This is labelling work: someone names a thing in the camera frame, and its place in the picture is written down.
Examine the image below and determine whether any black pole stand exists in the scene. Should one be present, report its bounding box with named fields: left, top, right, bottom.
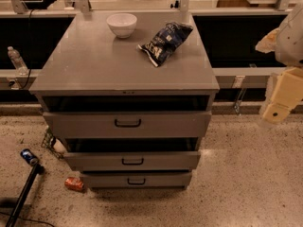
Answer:
left=6, top=164, right=44, bottom=227

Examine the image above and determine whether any blue soda can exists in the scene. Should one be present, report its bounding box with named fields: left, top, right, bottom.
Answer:
left=20, top=148, right=39, bottom=166

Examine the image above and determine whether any wire basket with white object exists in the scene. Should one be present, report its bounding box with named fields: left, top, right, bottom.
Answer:
left=41, top=128, right=66, bottom=159

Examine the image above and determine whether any white ceramic bowl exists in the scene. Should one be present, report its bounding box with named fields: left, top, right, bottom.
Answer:
left=106, top=13, right=137, bottom=38

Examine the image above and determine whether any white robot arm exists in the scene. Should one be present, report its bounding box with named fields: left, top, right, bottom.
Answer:
left=255, top=3, right=303, bottom=126

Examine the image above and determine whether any metal bracket on rail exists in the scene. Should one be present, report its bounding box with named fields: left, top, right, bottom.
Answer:
left=232, top=76, right=246, bottom=115

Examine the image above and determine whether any dark blue chip bag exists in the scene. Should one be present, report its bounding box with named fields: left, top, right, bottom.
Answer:
left=137, top=22, right=193, bottom=67

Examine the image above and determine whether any clear plastic water bottle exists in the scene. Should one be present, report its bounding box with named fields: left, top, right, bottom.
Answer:
left=8, top=46, right=28, bottom=76

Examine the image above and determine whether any grey bottom drawer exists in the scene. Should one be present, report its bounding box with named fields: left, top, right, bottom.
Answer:
left=80, top=172, right=192, bottom=188

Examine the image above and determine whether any grey drawer cabinet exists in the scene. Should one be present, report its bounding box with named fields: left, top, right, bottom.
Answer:
left=30, top=11, right=219, bottom=174

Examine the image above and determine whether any grey top drawer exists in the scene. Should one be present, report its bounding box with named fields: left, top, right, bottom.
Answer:
left=44, top=112, right=211, bottom=139

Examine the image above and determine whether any grey drawer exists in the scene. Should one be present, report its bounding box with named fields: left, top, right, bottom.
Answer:
left=44, top=112, right=211, bottom=139
left=80, top=172, right=192, bottom=188
left=64, top=151, right=200, bottom=172

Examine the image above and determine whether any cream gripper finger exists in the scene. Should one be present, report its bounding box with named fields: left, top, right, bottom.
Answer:
left=261, top=103, right=290, bottom=124

